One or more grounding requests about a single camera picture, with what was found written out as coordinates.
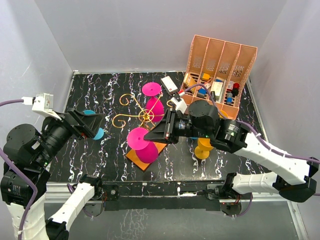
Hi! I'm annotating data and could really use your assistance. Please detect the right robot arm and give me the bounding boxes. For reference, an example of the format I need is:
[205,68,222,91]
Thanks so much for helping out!
[144,100,320,203]

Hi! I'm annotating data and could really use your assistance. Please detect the pink desk file organizer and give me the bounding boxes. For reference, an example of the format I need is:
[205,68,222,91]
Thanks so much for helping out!
[180,35,258,120]

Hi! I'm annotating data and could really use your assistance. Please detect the magenta wine glass front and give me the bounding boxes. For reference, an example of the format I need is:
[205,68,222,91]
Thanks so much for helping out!
[127,127,152,150]

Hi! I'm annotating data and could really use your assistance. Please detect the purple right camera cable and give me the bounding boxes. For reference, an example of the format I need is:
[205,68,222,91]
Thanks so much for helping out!
[183,84,320,161]

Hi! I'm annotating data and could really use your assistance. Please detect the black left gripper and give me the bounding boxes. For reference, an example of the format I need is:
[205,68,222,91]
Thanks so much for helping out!
[35,106,104,165]

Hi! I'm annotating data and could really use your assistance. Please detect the red cap item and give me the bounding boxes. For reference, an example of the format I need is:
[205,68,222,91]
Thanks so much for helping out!
[233,82,240,89]

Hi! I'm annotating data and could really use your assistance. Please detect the white carton in organizer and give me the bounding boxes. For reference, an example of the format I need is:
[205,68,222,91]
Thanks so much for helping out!
[210,80,226,103]

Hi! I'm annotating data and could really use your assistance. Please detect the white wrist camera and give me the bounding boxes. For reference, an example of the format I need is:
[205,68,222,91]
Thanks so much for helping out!
[21,93,62,121]
[171,90,187,114]

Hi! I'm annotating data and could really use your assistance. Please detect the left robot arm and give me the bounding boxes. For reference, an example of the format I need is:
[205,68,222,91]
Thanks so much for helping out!
[0,108,104,240]

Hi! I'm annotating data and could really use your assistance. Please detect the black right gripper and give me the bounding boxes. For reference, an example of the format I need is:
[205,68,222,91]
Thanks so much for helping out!
[144,108,211,145]

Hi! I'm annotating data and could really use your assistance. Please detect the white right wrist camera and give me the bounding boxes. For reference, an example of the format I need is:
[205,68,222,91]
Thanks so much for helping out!
[171,90,187,114]

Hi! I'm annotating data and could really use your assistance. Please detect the yellow wine glass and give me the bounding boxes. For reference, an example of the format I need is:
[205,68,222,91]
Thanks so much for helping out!
[218,110,229,119]
[194,138,214,160]

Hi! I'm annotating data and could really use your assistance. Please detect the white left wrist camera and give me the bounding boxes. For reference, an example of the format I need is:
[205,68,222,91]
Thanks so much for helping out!
[21,93,62,121]

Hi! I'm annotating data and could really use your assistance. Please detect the magenta wine glass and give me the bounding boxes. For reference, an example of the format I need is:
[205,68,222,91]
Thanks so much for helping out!
[142,82,164,123]
[127,127,152,150]

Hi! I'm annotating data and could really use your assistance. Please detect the white small box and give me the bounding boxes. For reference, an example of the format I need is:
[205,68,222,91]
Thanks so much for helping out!
[160,76,179,95]

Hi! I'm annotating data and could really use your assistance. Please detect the black mounting rail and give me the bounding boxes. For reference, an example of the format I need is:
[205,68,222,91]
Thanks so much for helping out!
[102,180,223,211]

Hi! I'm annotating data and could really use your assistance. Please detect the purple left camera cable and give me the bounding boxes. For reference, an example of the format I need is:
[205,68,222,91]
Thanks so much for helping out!
[0,99,38,240]

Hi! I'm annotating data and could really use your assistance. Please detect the purple camera cable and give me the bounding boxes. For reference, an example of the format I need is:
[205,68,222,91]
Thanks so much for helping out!
[0,99,38,240]
[183,84,320,161]

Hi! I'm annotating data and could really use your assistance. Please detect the yellow wine glass back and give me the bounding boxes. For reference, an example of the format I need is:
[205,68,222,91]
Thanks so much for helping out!
[194,138,214,160]

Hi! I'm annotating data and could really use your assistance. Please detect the gold wire wine glass rack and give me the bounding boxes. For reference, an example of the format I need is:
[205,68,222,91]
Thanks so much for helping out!
[112,93,163,131]

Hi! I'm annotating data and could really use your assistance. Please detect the light blue wine glass back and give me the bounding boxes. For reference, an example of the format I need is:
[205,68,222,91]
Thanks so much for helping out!
[83,109,104,141]

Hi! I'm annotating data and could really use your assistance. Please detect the yellow wine glass front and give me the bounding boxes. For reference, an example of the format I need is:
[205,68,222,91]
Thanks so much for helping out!
[218,110,229,119]

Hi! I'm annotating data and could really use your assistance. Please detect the orange block in organizer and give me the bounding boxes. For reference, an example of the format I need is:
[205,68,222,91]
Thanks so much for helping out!
[201,73,211,81]

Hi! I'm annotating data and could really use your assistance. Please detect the wooden rack base board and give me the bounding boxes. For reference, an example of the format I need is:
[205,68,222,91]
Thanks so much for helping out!
[126,142,167,172]

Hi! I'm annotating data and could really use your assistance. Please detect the magenta wine glass back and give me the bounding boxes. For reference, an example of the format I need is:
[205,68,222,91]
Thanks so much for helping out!
[142,82,164,123]

